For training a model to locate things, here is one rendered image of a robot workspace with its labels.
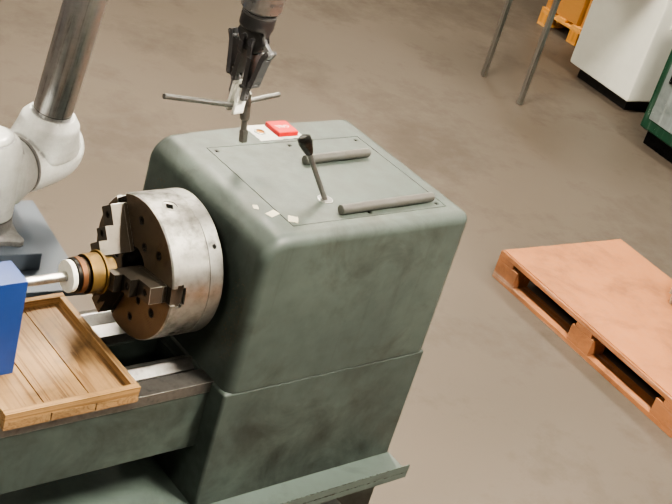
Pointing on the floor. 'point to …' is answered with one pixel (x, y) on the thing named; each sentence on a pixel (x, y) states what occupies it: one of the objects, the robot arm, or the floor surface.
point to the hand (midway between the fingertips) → (237, 96)
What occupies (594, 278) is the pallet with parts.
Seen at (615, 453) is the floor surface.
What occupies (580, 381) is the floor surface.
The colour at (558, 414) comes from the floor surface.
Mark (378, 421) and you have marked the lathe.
